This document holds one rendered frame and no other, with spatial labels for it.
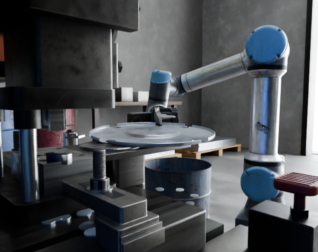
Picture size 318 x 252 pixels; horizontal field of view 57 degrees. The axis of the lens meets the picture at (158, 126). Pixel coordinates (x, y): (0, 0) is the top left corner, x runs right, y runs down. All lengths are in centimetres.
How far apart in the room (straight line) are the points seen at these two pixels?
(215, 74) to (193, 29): 495
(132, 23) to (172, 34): 507
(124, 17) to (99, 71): 10
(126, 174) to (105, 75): 19
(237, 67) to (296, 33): 421
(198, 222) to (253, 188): 52
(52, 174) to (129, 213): 16
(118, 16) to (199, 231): 36
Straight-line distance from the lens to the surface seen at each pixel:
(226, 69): 111
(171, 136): 64
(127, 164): 56
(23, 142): 43
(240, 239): 54
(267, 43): 93
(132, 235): 34
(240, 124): 561
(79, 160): 48
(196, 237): 47
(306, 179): 47
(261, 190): 96
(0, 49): 86
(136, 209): 35
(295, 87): 517
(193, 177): 165
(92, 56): 49
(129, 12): 51
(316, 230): 47
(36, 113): 42
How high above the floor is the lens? 87
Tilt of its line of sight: 5 degrees down
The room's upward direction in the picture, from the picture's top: straight up
